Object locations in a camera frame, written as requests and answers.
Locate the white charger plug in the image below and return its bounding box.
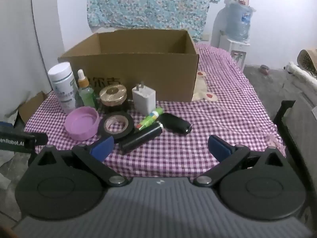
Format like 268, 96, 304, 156
132, 81, 156, 116

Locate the green dropper bottle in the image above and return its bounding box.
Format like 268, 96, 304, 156
76, 69, 98, 109

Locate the white water dispenser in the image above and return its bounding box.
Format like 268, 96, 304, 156
219, 31, 250, 71

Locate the black oval case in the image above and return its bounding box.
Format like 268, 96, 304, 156
157, 113, 192, 135

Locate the brown cardboard box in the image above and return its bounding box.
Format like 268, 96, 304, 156
58, 29, 200, 103

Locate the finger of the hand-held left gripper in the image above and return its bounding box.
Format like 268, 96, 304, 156
0, 121, 49, 152

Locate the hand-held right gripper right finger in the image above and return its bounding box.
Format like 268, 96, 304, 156
193, 134, 288, 187

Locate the gold lidded cosmetic jar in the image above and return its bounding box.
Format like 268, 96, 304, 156
99, 84, 128, 111

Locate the pink checkered tablecloth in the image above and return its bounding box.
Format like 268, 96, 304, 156
25, 42, 285, 179

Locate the wicker basket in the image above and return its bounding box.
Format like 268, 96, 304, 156
297, 49, 317, 75

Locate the black framed chair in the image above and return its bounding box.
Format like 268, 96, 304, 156
272, 100, 317, 159

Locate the pale cloth bundle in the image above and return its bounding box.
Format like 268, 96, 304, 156
284, 61, 317, 86

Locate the floral wall cloth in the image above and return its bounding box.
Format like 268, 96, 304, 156
87, 0, 221, 42

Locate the small cardboard box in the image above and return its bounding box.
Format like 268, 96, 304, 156
18, 91, 49, 126

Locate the pink collapsible bowl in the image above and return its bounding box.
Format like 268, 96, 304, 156
64, 106, 100, 140

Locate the white supplement bottle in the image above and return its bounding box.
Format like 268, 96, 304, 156
48, 62, 77, 116

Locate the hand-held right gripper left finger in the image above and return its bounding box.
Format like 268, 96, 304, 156
28, 136, 128, 187

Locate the green lip balm tube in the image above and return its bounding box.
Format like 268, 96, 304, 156
135, 108, 163, 132

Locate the black tape roll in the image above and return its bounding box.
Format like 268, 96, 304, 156
97, 112, 135, 140

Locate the black cylinder tube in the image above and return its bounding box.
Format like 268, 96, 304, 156
118, 122, 163, 154

